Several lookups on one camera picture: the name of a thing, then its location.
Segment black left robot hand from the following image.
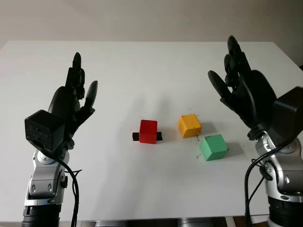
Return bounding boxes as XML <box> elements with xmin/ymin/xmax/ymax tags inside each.
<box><xmin>47</xmin><ymin>52</ymin><xmax>99</xmax><ymax>151</ymax></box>

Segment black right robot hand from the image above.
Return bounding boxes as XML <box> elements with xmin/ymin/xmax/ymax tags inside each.
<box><xmin>207</xmin><ymin>35</ymin><xmax>278</xmax><ymax>140</ymax></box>

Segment green wooden block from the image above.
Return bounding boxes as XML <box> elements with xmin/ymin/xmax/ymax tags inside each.
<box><xmin>198</xmin><ymin>134</ymin><xmax>229</xmax><ymax>162</ymax></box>

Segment yellow wooden block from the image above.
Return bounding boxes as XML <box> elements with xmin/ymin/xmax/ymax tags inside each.
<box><xmin>178</xmin><ymin>113</ymin><xmax>203</xmax><ymax>139</ymax></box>

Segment red wooden block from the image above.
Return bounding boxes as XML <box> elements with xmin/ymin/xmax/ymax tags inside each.
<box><xmin>139</xmin><ymin>119</ymin><xmax>158</xmax><ymax>144</ymax></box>

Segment black tape strip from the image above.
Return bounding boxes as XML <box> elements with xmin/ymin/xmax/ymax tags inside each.
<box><xmin>132</xmin><ymin>131</ymin><xmax>164</xmax><ymax>142</ymax></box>

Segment grey robot torso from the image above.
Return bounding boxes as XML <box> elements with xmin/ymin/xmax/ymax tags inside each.
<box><xmin>94</xmin><ymin>218</ymin><xmax>214</xmax><ymax>227</ymax></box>

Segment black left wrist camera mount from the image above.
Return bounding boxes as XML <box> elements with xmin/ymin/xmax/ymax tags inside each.
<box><xmin>24</xmin><ymin>110</ymin><xmax>68</xmax><ymax>154</ymax></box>

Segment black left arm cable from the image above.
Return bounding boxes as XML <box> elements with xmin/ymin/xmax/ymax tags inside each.
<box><xmin>42</xmin><ymin>148</ymin><xmax>82</xmax><ymax>227</ymax></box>

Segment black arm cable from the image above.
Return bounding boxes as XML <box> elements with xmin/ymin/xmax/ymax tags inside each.
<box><xmin>244</xmin><ymin>146</ymin><xmax>285</xmax><ymax>227</ymax></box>
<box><xmin>42</xmin><ymin>148</ymin><xmax>82</xmax><ymax>227</ymax></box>

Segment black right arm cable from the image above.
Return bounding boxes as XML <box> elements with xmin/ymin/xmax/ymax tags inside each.
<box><xmin>244</xmin><ymin>146</ymin><xmax>285</xmax><ymax>227</ymax></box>

